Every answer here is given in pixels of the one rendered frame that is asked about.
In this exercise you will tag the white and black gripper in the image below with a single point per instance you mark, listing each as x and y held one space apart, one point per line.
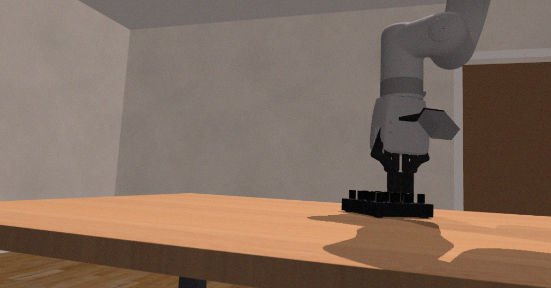
391 137

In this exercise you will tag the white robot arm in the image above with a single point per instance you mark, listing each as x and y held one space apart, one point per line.
448 38

